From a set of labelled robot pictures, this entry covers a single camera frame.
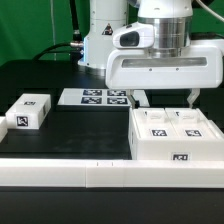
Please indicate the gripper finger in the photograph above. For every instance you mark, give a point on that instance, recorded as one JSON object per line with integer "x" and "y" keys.
{"x": 195, "y": 92}
{"x": 134, "y": 98}

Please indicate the white left fence rail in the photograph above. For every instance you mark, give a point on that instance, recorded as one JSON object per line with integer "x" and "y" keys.
{"x": 3, "y": 128}

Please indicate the white small door part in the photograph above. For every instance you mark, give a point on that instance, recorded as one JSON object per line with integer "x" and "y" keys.
{"x": 153, "y": 123}
{"x": 190, "y": 123}

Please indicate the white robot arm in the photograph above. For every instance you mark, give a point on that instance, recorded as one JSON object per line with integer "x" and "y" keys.
{"x": 172, "y": 26}

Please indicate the white fence rail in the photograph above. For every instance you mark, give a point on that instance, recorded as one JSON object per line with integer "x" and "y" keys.
{"x": 110, "y": 173}
{"x": 3, "y": 128}

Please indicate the white front fence rail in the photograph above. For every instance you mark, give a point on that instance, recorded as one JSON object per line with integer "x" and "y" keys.
{"x": 110, "y": 173}

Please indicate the white flat tagged top panel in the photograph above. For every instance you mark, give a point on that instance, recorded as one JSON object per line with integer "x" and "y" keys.
{"x": 94, "y": 97}

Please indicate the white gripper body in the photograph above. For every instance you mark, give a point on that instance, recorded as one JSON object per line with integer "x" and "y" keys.
{"x": 198, "y": 66}

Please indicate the white cabinet body box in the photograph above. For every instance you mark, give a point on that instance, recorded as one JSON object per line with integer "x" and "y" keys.
{"x": 175, "y": 148}

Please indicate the white tagged block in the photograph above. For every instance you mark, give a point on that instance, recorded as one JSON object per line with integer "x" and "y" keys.
{"x": 29, "y": 111}

